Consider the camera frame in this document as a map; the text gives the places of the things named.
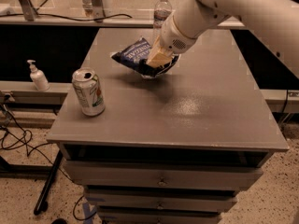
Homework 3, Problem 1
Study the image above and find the blue chip bag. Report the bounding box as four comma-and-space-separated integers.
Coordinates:
111, 37, 179, 79

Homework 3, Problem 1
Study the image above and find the cabinet drawer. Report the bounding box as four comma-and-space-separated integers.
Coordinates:
84, 189, 237, 213
64, 161, 263, 190
98, 209, 221, 224

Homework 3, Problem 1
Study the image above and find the black table leg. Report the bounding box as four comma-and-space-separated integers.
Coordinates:
34, 152, 63, 216

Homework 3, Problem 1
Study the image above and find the middle cabinet drawer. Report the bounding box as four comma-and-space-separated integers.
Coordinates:
84, 189, 237, 213

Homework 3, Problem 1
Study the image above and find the green white soda can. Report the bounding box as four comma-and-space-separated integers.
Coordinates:
72, 67, 105, 117

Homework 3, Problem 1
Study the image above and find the grey metal rail shelf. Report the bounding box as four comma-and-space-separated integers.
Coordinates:
0, 81, 71, 105

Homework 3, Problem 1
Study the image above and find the clear plastic water bottle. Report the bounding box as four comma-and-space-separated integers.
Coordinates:
153, 0, 172, 40

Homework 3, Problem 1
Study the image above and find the black cable on ledge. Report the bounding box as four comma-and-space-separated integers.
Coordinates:
0, 12, 133, 22

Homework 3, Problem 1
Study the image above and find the bottom cabinet drawer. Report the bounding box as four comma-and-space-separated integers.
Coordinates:
98, 209, 221, 224

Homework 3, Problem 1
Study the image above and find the middle metal bracket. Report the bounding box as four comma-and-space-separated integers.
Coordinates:
91, 0, 105, 21

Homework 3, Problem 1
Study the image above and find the grey drawer cabinet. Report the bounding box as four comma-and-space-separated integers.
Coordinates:
49, 28, 288, 217

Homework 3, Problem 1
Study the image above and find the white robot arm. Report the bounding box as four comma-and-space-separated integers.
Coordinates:
147, 0, 299, 77

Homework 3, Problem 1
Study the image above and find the metal bracket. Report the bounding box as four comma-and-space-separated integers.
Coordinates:
19, 0, 36, 21
91, 0, 105, 21

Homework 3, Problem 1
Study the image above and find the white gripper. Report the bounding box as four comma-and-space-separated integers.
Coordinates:
146, 14, 197, 68

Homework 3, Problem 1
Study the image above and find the top cabinet drawer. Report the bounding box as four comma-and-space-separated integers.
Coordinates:
64, 161, 263, 190

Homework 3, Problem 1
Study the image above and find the left metal bracket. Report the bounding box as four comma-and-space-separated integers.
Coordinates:
19, 0, 36, 21

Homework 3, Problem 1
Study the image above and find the white pump dispenser bottle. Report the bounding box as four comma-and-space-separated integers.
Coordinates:
27, 60, 50, 91

